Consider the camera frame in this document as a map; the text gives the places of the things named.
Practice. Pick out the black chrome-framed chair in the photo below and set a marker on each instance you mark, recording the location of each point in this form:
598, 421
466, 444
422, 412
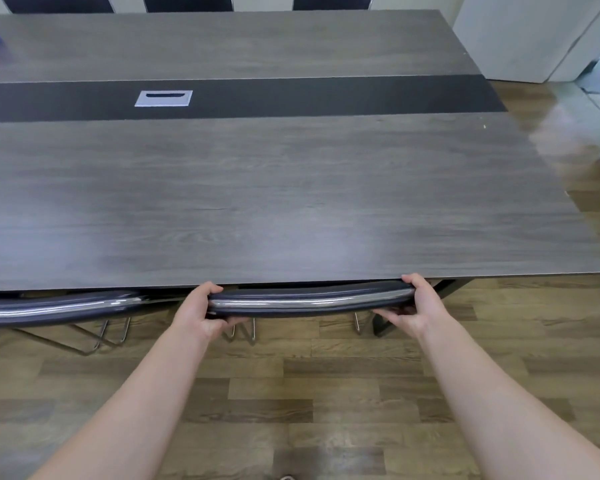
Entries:
55, 307
310, 298

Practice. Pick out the grey wooden conference table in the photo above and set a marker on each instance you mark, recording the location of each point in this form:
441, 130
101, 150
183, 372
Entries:
260, 159

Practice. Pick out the person's right forearm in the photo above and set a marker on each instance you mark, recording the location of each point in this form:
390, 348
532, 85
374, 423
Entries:
505, 404

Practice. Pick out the white cabinet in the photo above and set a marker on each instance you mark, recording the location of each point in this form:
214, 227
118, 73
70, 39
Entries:
530, 34

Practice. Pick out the person's left forearm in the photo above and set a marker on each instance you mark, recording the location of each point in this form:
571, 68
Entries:
125, 404

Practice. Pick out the person's left thumb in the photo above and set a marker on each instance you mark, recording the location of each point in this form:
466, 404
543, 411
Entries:
211, 288

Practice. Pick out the person's right thumb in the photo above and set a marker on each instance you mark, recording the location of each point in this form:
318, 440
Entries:
414, 283

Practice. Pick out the person's right hand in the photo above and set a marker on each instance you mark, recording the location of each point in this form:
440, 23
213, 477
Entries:
425, 307

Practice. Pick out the person's left hand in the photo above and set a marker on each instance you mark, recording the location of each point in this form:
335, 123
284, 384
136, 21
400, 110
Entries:
196, 309

